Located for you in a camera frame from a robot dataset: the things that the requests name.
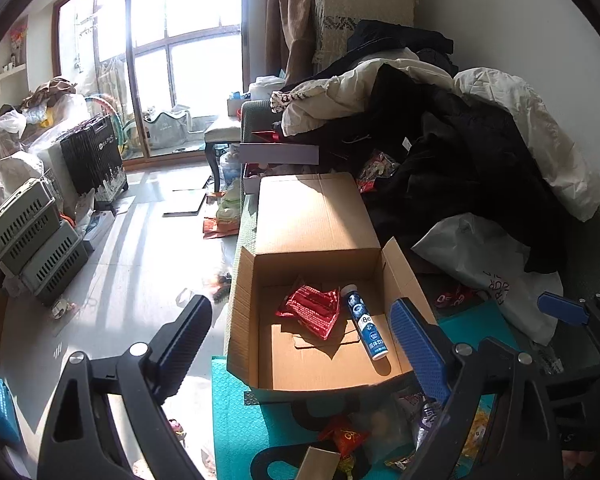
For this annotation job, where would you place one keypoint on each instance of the white puffy jacket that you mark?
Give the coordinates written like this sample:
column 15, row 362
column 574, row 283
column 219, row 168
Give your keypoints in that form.
column 545, row 125

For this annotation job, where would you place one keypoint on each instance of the translucent white snack packet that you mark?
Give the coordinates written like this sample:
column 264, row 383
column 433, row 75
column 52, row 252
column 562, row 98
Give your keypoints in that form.
column 380, row 420

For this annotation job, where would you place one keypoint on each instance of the colourful hula hoops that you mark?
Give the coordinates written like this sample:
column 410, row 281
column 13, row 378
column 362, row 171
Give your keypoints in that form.
column 125, row 125

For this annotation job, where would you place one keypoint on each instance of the red white lettered packet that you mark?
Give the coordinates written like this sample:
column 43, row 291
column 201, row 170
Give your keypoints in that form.
column 455, row 297

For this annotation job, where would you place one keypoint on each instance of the brown curtain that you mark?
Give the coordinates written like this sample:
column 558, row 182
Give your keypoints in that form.
column 290, row 20

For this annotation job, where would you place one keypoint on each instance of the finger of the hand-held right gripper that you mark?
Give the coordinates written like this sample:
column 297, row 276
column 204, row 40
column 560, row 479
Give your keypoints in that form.
column 560, row 308

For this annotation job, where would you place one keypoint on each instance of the clear waffle pastry packet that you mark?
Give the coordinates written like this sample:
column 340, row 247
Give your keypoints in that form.
column 480, row 430

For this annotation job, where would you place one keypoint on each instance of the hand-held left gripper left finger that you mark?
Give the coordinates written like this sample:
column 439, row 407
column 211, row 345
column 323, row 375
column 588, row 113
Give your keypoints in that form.
column 180, row 340

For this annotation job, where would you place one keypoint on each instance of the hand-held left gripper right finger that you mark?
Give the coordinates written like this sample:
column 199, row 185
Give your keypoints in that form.
column 420, row 355

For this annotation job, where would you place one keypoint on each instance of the glass balcony door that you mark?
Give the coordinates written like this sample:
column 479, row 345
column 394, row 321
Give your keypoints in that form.
column 200, row 70

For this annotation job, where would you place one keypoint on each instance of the green white packet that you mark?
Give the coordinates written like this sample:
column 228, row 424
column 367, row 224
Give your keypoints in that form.
column 230, row 205

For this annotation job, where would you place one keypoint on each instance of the clear plastic bag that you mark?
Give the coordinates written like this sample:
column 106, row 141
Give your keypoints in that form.
column 550, row 360

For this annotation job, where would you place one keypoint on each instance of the grey plastic basket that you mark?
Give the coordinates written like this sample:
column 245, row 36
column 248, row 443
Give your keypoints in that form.
column 55, row 265
column 22, row 220

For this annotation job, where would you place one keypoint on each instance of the white gift box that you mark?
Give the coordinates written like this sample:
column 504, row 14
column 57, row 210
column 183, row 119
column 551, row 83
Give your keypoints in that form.
column 280, row 154

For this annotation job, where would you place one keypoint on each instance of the white plastic sack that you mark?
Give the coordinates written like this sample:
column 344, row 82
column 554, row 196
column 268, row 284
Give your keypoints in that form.
column 17, row 172

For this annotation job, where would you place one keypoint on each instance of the purple white snack packet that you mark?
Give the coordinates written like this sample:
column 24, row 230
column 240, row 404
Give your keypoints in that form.
column 422, row 415

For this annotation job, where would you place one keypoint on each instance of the blue white tablet tube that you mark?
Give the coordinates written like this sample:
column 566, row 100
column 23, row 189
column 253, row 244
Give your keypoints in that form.
column 365, row 322

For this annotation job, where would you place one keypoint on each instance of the white side table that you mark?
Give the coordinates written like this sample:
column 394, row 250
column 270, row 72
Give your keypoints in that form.
column 222, row 130

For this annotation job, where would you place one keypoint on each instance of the red gold candy packet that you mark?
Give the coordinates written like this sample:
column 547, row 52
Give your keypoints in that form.
column 345, row 437

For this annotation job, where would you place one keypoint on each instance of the teal bubble mailer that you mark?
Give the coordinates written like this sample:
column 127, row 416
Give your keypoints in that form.
column 240, row 435

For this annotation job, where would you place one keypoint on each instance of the tan paper packet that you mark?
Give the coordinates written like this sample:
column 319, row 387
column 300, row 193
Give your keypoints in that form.
column 320, row 462

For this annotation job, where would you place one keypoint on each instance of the cream white garment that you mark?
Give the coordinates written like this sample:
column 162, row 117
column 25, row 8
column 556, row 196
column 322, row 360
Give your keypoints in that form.
column 330, row 105

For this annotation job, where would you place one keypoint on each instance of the flat board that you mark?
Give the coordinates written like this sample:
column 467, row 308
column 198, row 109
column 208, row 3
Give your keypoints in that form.
column 187, row 202

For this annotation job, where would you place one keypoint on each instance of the black clothes pile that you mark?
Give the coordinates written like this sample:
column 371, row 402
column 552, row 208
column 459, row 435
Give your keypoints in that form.
column 455, row 170

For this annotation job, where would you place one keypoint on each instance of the orange red bag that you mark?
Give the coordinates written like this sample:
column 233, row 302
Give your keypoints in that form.
column 220, row 227

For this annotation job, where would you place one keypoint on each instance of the white tote bag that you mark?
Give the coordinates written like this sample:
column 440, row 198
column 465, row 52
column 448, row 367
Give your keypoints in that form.
column 167, row 127

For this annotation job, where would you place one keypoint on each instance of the brown cardboard box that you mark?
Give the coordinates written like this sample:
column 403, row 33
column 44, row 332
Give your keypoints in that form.
column 310, row 220

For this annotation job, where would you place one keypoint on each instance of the cream lace cover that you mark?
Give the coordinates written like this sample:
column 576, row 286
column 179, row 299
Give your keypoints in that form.
column 360, row 0

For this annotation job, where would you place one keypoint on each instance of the white plastic bag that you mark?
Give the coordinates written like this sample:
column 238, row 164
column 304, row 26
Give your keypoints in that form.
column 480, row 255

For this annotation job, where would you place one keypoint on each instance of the black folded garment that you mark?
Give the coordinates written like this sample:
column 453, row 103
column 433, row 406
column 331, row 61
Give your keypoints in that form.
column 400, row 40

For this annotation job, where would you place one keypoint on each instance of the red patterned snack bag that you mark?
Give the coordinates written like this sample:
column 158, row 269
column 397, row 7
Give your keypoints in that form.
column 377, row 170

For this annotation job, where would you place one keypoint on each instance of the red snack packet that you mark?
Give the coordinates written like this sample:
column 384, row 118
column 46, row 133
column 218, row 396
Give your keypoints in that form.
column 310, row 310

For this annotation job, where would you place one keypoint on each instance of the white flat carton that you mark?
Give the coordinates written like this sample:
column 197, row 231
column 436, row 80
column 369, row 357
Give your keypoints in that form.
column 99, row 230

